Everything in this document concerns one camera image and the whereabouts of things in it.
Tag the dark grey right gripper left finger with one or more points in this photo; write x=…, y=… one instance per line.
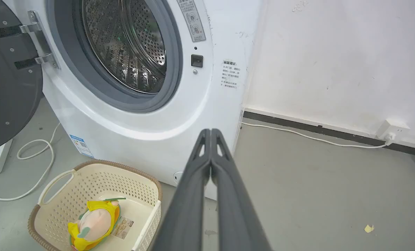
x=188, y=205

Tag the cream perforated laundry basket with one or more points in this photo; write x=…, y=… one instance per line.
x=89, y=195

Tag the small yellow paper scrap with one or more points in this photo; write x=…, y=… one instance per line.
x=368, y=228

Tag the white front-load washing machine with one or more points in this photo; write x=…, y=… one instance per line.
x=141, y=115

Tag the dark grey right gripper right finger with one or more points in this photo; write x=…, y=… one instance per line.
x=237, y=209

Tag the dark grey washing machine door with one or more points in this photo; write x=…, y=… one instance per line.
x=8, y=69

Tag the yellow pink plush toy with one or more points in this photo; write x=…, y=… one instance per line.
x=94, y=223

